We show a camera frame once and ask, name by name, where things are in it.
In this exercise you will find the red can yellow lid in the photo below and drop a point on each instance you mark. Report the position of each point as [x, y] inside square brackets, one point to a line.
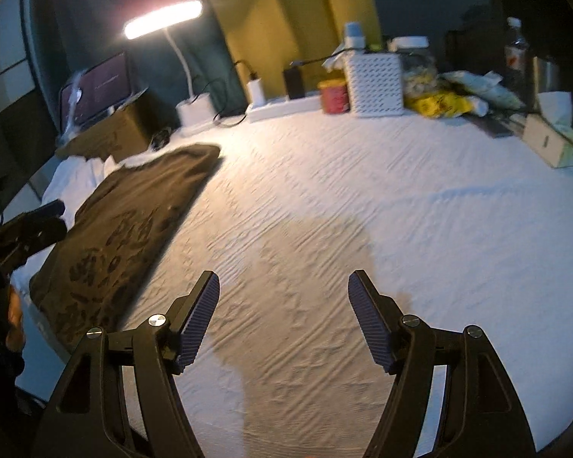
[334, 98]

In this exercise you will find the clear plastic bottle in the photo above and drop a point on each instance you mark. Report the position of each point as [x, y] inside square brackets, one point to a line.
[515, 52]

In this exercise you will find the cardboard box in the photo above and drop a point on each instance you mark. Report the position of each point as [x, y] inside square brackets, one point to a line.
[119, 131]

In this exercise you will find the white textured bed cover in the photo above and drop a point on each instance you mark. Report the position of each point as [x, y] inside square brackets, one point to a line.
[363, 200]

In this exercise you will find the clear plastic jar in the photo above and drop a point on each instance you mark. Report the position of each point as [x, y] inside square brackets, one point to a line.
[413, 64]

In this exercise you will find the black power adapter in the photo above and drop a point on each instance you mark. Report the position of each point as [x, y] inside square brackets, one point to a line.
[293, 83]

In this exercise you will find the black monitor in plastic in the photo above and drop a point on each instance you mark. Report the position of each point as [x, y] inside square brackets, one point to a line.
[102, 88]

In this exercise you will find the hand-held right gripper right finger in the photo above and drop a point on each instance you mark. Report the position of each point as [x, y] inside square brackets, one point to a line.
[370, 324]

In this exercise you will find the brown t-shirt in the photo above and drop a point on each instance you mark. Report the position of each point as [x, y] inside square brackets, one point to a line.
[124, 229]

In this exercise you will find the white bottle blue cap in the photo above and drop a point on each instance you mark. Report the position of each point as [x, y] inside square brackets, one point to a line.
[354, 38]

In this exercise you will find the glass window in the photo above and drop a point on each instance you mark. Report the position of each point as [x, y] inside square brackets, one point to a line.
[9, 38]

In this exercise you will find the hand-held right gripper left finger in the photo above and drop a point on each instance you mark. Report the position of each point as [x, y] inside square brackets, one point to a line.
[200, 324]

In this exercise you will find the white desk lamp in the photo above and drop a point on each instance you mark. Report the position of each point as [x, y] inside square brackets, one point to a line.
[193, 112]

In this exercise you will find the yellow curtain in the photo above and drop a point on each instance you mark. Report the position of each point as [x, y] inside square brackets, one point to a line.
[286, 24]

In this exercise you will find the white perforated basket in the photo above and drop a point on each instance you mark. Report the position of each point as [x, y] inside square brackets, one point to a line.
[375, 83]

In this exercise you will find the white crumpled paper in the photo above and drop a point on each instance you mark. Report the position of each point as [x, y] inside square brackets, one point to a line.
[335, 62]

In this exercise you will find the person's left hand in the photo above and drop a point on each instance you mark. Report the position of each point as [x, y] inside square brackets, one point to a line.
[15, 315]

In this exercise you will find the clear plastic bag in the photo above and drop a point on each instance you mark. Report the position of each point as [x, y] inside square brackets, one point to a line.
[74, 100]

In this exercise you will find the white charger plug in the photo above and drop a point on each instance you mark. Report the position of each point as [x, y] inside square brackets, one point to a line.
[256, 93]

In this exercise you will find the yellow snack packet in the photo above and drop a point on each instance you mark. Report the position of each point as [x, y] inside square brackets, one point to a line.
[437, 105]

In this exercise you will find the steel cup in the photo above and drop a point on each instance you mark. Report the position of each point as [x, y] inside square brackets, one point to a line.
[544, 76]

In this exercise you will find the white power strip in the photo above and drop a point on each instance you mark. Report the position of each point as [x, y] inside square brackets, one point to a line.
[286, 107]

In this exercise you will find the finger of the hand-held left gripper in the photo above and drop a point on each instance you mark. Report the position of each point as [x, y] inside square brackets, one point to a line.
[38, 238]
[47, 211]

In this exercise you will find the tissue box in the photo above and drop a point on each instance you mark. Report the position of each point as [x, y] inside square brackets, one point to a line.
[546, 140]

